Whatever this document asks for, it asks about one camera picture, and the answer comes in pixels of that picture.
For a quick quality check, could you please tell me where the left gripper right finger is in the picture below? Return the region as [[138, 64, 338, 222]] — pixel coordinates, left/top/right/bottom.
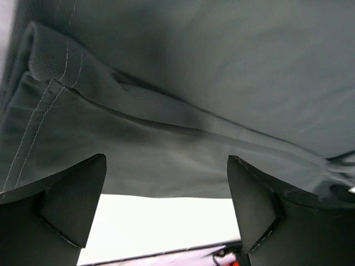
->
[[227, 156, 354, 265]]

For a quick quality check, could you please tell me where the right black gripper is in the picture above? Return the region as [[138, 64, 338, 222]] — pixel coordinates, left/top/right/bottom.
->
[[328, 151, 355, 203]]

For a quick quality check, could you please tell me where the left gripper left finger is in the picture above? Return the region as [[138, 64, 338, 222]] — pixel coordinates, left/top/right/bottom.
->
[[1, 154, 107, 266]]

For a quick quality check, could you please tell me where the dark grey t-shirt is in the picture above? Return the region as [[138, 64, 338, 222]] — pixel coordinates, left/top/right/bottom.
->
[[1, 1, 354, 198]]

